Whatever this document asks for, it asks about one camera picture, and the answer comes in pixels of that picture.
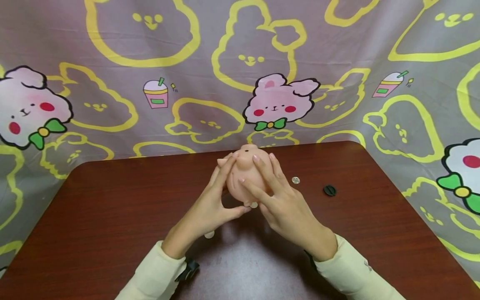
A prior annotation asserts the person's right hand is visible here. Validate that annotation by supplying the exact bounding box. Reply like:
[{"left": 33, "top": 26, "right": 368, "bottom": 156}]
[{"left": 238, "top": 154, "right": 338, "bottom": 263}]

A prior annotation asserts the pink piggy bank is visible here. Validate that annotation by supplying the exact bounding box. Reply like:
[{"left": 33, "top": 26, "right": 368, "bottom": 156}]
[{"left": 217, "top": 144, "right": 277, "bottom": 208}]

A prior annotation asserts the person's right forearm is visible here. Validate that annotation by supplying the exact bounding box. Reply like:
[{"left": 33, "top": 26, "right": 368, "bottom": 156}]
[{"left": 313, "top": 233, "right": 408, "bottom": 300}]

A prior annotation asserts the person's left hand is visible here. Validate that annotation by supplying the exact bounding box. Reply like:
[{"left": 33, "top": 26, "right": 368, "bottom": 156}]
[{"left": 161, "top": 153, "right": 251, "bottom": 260}]

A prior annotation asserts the person's left forearm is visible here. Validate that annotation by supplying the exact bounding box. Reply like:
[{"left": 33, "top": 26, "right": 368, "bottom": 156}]
[{"left": 114, "top": 240, "right": 188, "bottom": 300}]

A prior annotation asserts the black wrist band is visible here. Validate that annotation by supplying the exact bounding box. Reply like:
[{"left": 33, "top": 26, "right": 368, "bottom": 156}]
[{"left": 175, "top": 259, "right": 200, "bottom": 283}]

